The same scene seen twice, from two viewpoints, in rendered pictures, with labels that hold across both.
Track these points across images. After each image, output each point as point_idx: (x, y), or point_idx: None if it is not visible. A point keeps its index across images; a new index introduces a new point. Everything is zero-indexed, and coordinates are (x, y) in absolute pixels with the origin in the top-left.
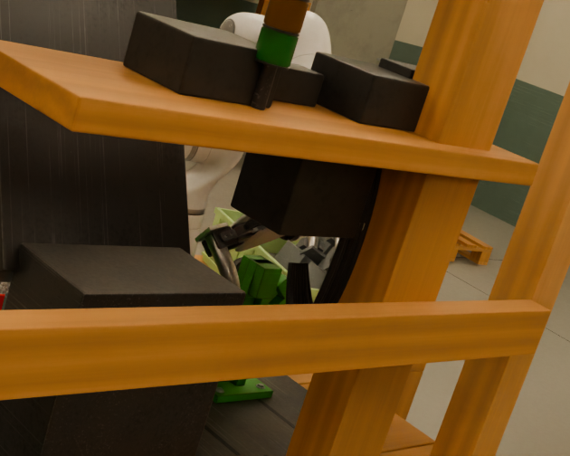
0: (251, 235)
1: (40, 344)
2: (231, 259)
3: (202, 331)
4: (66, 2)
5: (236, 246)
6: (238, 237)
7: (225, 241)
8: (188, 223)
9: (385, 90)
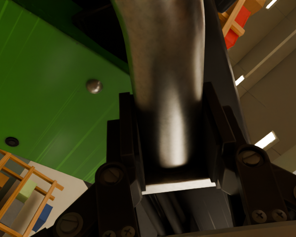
0: (283, 217)
1: None
2: (203, 59)
3: None
4: None
5: (124, 222)
6: (252, 151)
7: (227, 108)
8: (232, 80)
9: None
